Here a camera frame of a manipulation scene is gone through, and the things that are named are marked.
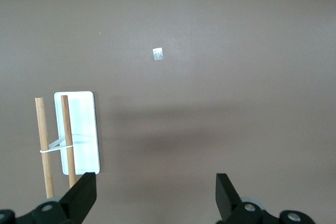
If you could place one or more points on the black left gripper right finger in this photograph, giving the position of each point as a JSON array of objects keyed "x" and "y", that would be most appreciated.
[{"x": 228, "y": 203}]

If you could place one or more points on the clear tape piece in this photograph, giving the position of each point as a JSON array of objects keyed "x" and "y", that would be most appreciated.
[{"x": 158, "y": 54}]

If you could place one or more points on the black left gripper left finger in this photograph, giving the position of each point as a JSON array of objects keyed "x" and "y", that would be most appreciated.
[{"x": 76, "y": 200}]

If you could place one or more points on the wooden rack rod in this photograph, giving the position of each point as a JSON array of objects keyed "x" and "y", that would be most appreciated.
[
  {"x": 43, "y": 124},
  {"x": 66, "y": 119}
]

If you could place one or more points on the white rectangular rack base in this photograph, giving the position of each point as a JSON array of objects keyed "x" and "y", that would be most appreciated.
[{"x": 84, "y": 119}]

